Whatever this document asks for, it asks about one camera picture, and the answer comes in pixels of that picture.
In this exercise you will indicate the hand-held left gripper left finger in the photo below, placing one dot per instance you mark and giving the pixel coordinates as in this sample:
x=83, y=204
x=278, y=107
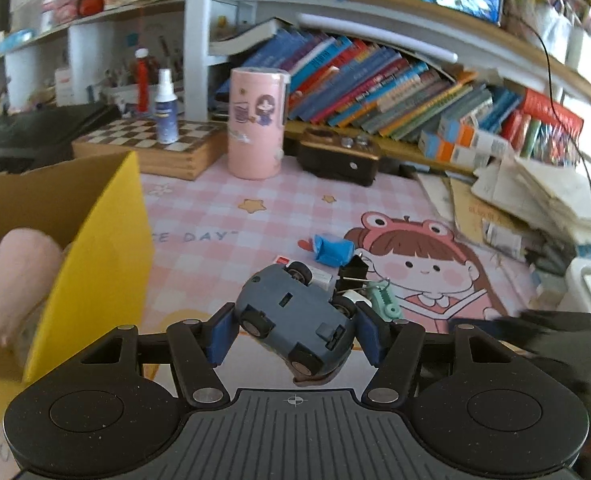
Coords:
x=220, y=335

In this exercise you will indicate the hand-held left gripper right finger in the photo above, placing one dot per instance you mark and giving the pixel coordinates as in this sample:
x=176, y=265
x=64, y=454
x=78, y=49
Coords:
x=370, y=335

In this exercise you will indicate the grey toy car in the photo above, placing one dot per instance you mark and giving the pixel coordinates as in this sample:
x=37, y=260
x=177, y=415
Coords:
x=295, y=310

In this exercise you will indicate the yellow cardboard box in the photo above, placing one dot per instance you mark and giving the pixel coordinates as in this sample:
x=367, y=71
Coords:
x=100, y=260

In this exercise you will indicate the pink plush toy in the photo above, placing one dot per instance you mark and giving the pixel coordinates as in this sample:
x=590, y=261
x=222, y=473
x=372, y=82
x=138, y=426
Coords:
x=20, y=280

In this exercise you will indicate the pink checked cloth desktop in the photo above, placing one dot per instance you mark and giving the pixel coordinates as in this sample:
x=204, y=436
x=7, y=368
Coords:
x=215, y=260

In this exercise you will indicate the black binder clip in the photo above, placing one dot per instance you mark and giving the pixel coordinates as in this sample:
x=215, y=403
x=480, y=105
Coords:
x=353, y=272

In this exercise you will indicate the small white carton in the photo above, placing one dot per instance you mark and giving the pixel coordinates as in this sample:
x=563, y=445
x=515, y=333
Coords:
x=320, y=277

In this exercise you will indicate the small blue pouch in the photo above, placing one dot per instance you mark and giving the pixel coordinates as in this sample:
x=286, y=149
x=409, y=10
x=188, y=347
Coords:
x=333, y=251

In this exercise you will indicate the pile of loose papers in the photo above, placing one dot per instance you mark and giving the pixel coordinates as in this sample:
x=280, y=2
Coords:
x=540, y=195

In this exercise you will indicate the brown envelope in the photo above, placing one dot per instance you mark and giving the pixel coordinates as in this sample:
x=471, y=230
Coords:
x=455, y=210

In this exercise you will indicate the dark wooden radio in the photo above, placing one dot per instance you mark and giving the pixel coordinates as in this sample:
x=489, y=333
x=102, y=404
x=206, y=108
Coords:
x=338, y=157

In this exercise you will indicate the orange and blue carton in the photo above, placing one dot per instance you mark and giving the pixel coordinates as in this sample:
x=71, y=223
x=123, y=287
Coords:
x=480, y=135
x=450, y=152

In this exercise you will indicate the wooden chessboard box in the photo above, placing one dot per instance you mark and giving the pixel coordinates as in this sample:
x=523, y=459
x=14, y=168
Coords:
x=150, y=147

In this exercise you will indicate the red printed gift box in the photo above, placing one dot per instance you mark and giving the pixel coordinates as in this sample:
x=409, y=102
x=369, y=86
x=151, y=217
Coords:
x=548, y=120

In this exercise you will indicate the pink cartoon cylinder container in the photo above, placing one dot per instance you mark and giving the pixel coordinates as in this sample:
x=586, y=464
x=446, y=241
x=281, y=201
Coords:
x=255, y=125

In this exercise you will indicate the white spray bottle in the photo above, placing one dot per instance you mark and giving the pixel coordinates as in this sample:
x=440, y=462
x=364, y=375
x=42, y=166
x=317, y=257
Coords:
x=167, y=115

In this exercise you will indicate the row of leaning books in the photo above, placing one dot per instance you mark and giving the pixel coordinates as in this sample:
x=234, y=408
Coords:
x=365, y=85

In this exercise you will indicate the red tassel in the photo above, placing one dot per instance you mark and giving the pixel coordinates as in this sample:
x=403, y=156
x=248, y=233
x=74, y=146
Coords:
x=143, y=82

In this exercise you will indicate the black electronic keyboard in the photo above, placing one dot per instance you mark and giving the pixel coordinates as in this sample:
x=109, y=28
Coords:
x=25, y=135

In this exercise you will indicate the white box red label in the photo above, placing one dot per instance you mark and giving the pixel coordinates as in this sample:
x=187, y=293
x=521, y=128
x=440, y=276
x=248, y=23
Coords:
x=63, y=87

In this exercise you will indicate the white paper bags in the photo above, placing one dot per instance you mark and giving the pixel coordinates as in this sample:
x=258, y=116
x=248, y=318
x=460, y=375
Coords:
x=560, y=30

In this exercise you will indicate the white bookshelf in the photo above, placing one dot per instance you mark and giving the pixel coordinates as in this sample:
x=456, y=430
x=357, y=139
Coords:
x=195, y=35

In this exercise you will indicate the white storage cabinet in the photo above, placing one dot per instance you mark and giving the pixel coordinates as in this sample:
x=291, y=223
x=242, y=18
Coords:
x=82, y=40

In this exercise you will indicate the red and white doll jar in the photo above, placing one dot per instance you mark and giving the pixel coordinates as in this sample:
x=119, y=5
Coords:
x=91, y=4

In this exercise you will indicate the light blue packet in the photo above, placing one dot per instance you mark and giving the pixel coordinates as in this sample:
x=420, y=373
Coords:
x=12, y=41

